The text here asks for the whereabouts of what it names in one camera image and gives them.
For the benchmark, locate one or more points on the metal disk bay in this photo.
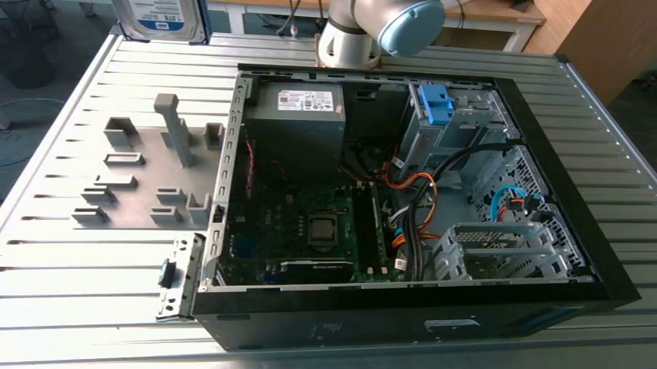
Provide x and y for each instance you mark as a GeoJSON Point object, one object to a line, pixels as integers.
{"type": "Point", "coordinates": [493, 251]}

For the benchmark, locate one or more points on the hard disk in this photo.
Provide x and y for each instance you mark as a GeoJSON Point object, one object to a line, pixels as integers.
{"type": "Point", "coordinates": [159, 23]}

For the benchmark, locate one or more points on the green motherboard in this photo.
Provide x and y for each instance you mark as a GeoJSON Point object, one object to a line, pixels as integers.
{"type": "Point", "coordinates": [267, 230]}

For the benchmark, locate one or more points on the metal bracket with black knob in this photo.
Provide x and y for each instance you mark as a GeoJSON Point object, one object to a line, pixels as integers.
{"type": "Point", "coordinates": [187, 250]}

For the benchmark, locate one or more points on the black graphics card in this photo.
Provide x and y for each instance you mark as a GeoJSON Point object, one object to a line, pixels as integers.
{"type": "Point", "coordinates": [318, 269]}

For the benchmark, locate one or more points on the metal optical drive cage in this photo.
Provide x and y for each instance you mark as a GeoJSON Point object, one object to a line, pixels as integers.
{"type": "Point", "coordinates": [462, 130]}

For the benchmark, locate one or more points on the black open PC case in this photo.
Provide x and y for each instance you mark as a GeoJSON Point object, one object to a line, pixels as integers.
{"type": "Point", "coordinates": [359, 319]}

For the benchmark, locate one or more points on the white table with wooden top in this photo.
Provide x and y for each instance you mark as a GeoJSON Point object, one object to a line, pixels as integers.
{"type": "Point", "coordinates": [502, 13]}

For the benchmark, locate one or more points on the grey parts rack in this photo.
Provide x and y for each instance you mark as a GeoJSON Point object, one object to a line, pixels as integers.
{"type": "Point", "coordinates": [139, 180]}

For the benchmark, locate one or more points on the wooden cabinet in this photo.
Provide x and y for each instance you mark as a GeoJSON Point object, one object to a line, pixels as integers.
{"type": "Point", "coordinates": [605, 46]}

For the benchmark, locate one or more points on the grey power supply unit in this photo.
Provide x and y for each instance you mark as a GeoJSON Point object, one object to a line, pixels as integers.
{"type": "Point", "coordinates": [292, 142]}

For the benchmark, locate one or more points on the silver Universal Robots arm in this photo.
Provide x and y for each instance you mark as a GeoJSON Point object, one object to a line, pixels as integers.
{"type": "Point", "coordinates": [348, 46]}

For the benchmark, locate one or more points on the black RAM slot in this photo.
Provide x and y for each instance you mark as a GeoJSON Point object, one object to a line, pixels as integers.
{"type": "Point", "coordinates": [362, 223]}
{"type": "Point", "coordinates": [376, 230]}

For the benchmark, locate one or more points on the silver CPU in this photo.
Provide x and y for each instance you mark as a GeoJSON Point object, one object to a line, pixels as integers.
{"type": "Point", "coordinates": [323, 230]}

